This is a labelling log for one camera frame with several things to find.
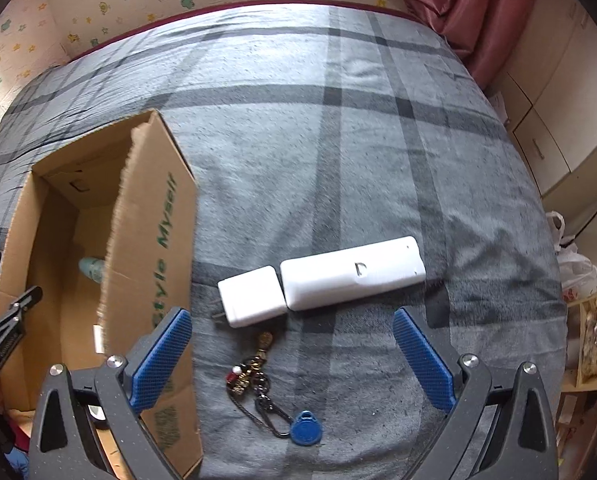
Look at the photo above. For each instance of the pink curtain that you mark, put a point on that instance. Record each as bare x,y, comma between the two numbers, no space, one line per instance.
468,10

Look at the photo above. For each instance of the wooden shelf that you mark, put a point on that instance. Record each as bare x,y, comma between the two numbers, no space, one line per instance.
578,360

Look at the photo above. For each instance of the teal tube bottle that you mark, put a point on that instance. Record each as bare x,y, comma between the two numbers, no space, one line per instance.
92,267

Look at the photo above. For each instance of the white charger adapter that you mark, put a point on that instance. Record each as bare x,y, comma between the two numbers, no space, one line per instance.
251,297

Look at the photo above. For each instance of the grey plaid blanket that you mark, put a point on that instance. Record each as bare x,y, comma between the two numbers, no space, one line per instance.
303,135

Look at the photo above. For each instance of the white remote control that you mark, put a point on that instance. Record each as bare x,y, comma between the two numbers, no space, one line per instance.
338,277

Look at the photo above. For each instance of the cream wardrobe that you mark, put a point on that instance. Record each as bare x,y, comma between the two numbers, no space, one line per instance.
568,110

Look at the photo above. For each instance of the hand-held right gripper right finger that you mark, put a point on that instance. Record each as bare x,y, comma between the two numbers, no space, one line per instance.
423,360

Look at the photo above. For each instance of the brown cardboard box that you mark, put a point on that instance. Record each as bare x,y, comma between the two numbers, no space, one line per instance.
143,260

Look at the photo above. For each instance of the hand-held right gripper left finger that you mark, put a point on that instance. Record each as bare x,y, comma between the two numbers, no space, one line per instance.
158,360

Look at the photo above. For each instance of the blue cloth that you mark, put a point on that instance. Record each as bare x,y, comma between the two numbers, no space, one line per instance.
17,465

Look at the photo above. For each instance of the white plastic bag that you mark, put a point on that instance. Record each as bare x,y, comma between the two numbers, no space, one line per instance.
573,260

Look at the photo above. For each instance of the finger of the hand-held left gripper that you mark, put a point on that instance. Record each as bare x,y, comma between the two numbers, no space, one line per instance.
16,310

